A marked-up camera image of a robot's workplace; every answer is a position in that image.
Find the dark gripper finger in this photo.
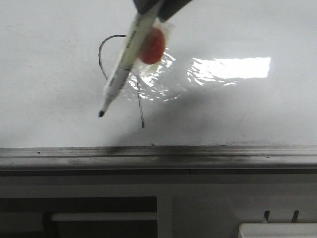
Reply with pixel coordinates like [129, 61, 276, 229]
[133, 0, 159, 14]

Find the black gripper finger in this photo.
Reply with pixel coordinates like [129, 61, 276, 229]
[157, 0, 191, 22]

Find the white whiteboard marker pen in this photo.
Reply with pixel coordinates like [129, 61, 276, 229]
[99, 0, 163, 118]

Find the red magnet taped to marker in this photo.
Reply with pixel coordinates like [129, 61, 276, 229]
[138, 20, 175, 65]

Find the white whiteboard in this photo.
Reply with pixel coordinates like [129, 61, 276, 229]
[0, 0, 317, 147]

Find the white horizontal bar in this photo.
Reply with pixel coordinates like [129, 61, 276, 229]
[51, 212, 158, 222]

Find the dark left hook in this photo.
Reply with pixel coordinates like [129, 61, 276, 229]
[263, 210, 270, 223]

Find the dark hook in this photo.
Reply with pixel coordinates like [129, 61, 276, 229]
[291, 210, 300, 223]
[263, 210, 270, 223]

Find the white box lower right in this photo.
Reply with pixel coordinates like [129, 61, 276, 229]
[238, 223, 317, 238]

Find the dark right hook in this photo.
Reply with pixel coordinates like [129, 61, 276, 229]
[291, 210, 300, 223]

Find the aluminium whiteboard tray rail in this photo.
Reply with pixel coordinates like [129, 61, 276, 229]
[0, 146, 317, 171]

